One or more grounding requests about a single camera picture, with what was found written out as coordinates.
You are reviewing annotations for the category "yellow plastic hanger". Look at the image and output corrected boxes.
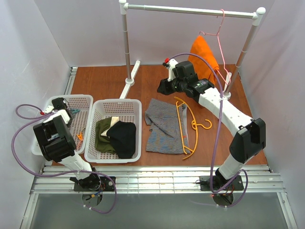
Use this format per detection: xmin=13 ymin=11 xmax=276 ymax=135
xmin=174 ymin=96 xmax=212 ymax=160

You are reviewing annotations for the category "grey striped underwear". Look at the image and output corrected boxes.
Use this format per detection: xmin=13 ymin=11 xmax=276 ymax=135
xmin=144 ymin=99 xmax=190 ymax=155

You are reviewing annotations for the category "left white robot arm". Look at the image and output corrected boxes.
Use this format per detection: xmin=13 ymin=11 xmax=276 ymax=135
xmin=33 ymin=97 xmax=102 ymax=190

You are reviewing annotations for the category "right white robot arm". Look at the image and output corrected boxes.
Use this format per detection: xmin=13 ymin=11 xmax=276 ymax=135
xmin=157 ymin=59 xmax=266 ymax=184

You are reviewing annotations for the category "teal clothespin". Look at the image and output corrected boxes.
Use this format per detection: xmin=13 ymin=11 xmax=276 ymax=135
xmin=71 ymin=109 xmax=80 ymax=114

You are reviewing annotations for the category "white clothespin basket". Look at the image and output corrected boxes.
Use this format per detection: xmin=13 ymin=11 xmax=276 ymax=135
xmin=44 ymin=94 xmax=93 ymax=154

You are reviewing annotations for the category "white laundry basket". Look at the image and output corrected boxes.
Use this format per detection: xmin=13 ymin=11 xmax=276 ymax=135
xmin=84 ymin=99 xmax=142 ymax=164

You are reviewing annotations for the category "olive green garment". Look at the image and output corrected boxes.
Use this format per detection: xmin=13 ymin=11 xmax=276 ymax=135
xmin=94 ymin=117 xmax=115 ymax=154

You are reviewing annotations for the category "cream garment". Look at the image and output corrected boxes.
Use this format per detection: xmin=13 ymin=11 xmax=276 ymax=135
xmin=100 ymin=117 xmax=119 ymax=137

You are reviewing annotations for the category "orange towel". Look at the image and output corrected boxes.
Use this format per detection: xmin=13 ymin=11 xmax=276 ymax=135
xmin=188 ymin=35 xmax=219 ymax=84

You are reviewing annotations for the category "black garment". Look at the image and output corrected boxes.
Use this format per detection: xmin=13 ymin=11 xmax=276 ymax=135
xmin=107 ymin=121 xmax=136 ymax=159

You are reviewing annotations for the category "silver clothes rack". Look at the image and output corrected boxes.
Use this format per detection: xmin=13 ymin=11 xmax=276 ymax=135
xmin=119 ymin=0 xmax=266 ymax=99

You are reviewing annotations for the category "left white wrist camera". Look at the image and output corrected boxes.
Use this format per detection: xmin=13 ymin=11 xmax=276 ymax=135
xmin=40 ymin=105 xmax=54 ymax=115

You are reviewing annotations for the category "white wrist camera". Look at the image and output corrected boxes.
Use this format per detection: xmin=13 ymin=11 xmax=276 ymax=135
xmin=163 ymin=58 xmax=178 ymax=82
xmin=40 ymin=105 xmax=54 ymax=115

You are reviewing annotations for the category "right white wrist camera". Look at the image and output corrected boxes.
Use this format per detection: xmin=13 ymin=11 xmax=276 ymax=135
xmin=163 ymin=58 xmax=178 ymax=82

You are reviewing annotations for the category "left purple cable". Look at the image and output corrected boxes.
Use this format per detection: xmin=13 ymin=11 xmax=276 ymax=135
xmin=10 ymin=104 xmax=118 ymax=214

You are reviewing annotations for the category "purple cable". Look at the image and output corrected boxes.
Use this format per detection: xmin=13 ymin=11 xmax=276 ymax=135
xmin=10 ymin=104 xmax=118 ymax=214
xmin=170 ymin=52 xmax=248 ymax=208

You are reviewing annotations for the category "aluminium rail frame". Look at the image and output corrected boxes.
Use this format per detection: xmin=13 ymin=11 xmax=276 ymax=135
xmin=20 ymin=66 xmax=298 ymax=229

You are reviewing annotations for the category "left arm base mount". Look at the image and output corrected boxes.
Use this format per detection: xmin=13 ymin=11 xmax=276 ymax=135
xmin=73 ymin=176 xmax=116 ymax=192

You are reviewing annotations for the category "pink wire hanger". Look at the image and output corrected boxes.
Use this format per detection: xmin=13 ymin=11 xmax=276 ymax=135
xmin=199 ymin=9 xmax=231 ymax=86

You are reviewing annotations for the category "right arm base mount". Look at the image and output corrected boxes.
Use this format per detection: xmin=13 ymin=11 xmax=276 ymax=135
xmin=195 ymin=175 xmax=244 ymax=191

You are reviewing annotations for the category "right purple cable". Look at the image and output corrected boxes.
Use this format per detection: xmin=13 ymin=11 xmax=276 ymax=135
xmin=170 ymin=52 xmax=248 ymax=208

